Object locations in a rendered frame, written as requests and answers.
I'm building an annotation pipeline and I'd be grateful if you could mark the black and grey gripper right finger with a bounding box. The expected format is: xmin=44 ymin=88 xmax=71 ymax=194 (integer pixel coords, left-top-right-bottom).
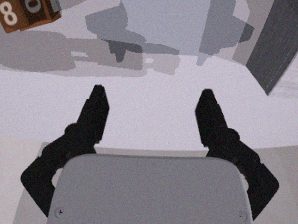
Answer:
xmin=195 ymin=89 xmax=279 ymax=221

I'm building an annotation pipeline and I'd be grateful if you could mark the brown shallow tray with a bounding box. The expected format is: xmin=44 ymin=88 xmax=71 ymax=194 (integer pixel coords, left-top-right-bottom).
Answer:
xmin=20 ymin=0 xmax=61 ymax=32

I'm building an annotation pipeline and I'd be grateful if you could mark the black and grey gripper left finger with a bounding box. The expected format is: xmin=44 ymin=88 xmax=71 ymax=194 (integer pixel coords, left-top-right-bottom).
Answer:
xmin=20 ymin=85 xmax=110 ymax=218

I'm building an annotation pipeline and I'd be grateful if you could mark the brown calendar cube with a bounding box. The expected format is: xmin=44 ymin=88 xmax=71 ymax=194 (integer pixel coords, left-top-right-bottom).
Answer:
xmin=0 ymin=0 xmax=46 ymax=33

